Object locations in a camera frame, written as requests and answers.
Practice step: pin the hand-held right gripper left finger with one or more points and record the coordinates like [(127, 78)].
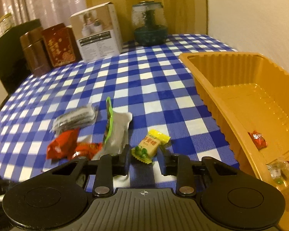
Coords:
[(127, 159)]

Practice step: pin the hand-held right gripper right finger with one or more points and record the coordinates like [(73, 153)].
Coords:
[(160, 159)]

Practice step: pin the yellow candy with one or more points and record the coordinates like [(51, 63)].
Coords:
[(148, 146)]

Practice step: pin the green white snack packet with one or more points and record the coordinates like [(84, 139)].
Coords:
[(118, 127)]

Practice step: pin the dark seaweed snack packet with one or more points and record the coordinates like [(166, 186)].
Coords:
[(74, 119)]

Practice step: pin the small red candy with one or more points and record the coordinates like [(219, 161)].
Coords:
[(257, 138)]

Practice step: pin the orange plastic tray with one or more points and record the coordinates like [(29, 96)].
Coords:
[(243, 96)]

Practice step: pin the clear candy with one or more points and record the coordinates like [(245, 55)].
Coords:
[(274, 170)]

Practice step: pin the clear candy wrapper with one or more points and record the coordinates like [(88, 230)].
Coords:
[(286, 169)]

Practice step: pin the blue white checkered tablecloth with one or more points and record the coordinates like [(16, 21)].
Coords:
[(147, 77)]

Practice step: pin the white cardboard box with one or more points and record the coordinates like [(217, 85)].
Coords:
[(98, 31)]

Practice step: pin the red tin box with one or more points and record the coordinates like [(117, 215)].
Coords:
[(59, 45)]

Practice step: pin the glass jar with green base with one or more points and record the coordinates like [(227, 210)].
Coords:
[(149, 26)]

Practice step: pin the brown metal canister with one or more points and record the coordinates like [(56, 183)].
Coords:
[(35, 53)]

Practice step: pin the black appliance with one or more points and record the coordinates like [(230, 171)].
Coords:
[(9, 60)]

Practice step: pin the pink curtain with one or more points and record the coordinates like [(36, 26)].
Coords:
[(38, 0)]

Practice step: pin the jar with yellow lid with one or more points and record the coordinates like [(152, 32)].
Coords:
[(6, 21)]

